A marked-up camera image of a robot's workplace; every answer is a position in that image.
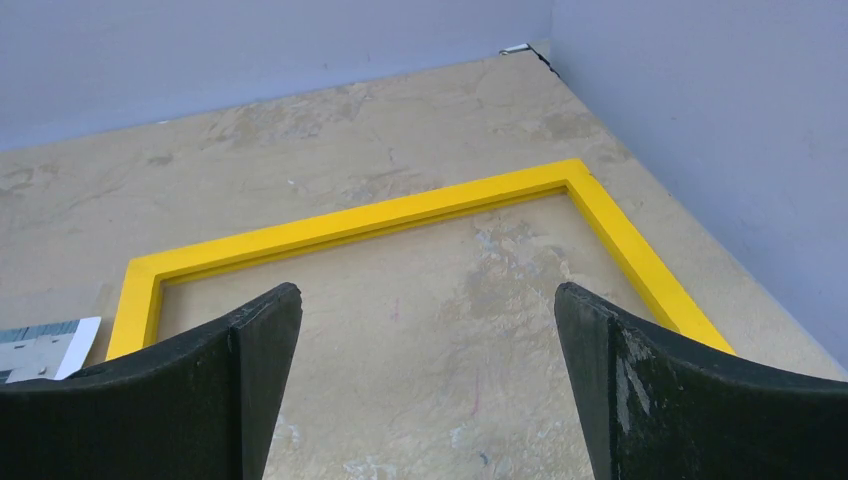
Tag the yellow wooden picture frame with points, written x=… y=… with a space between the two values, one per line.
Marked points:
x=137 y=318

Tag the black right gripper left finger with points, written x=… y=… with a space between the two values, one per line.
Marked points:
x=200 y=405

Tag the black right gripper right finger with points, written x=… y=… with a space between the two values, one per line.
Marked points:
x=654 y=404

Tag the building and sky photo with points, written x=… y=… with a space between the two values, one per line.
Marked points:
x=49 y=351

